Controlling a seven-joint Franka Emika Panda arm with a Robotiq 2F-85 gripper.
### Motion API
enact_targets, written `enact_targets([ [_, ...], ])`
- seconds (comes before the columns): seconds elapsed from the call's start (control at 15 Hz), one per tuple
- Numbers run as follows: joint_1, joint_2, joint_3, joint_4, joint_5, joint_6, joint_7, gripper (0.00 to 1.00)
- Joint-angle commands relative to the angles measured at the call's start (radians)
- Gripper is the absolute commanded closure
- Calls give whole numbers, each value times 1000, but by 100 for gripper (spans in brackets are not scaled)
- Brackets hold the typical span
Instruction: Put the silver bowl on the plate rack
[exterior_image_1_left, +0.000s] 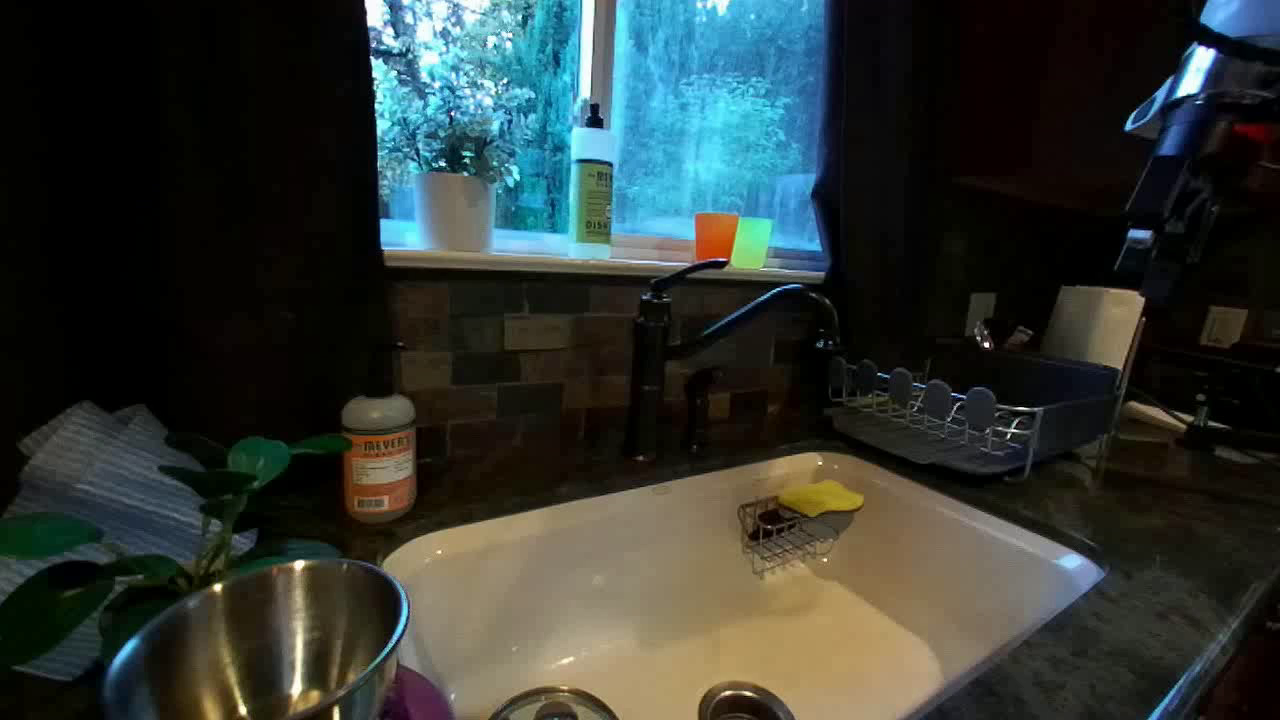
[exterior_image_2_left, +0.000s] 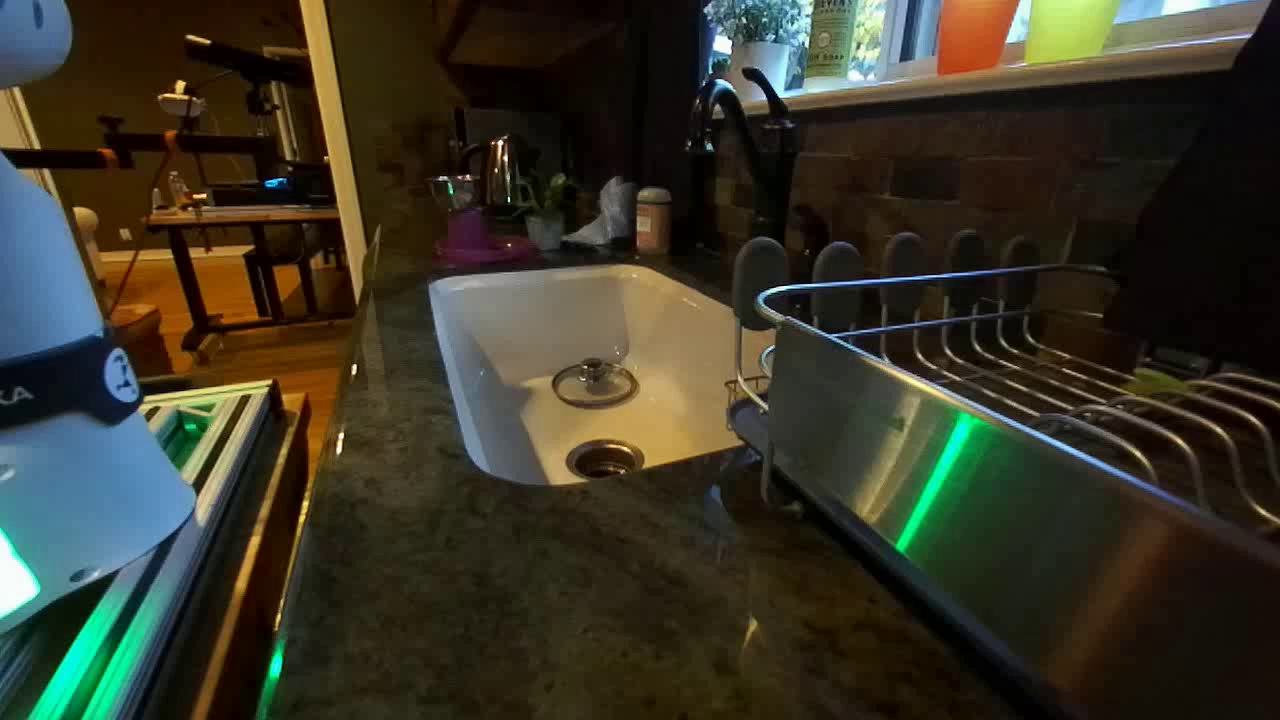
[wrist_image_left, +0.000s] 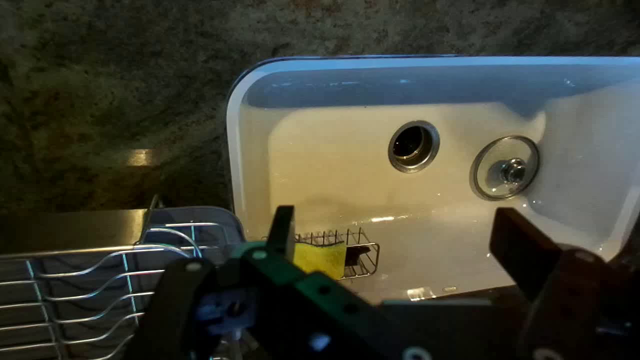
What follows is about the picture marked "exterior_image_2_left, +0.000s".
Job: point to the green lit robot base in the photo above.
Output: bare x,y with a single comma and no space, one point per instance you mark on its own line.
188,628

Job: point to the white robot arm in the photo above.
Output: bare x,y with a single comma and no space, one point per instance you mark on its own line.
83,476

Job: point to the purple plate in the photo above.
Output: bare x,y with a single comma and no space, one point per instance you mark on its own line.
475,244

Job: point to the steel dish rack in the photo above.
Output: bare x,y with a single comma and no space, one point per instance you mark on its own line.
1115,553

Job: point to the green knife in rack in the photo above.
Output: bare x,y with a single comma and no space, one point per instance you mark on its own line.
1155,381

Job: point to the sink strainer stopper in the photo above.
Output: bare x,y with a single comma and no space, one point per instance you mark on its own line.
593,381

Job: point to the white kitchen sink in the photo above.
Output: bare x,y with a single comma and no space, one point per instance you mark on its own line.
504,334

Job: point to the sink drain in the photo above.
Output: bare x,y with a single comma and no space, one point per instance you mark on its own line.
607,460

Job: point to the black kitchen faucet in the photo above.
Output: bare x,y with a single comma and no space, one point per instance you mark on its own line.
771,149

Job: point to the potted plant on windowsill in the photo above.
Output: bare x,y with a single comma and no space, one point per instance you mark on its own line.
762,35

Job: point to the dark wooden table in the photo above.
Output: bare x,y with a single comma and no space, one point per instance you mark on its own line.
288,263

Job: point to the orange cup on windowsill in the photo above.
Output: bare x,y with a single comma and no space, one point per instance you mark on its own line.
971,35

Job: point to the green cup on windowsill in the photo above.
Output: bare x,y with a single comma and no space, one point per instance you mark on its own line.
1071,30

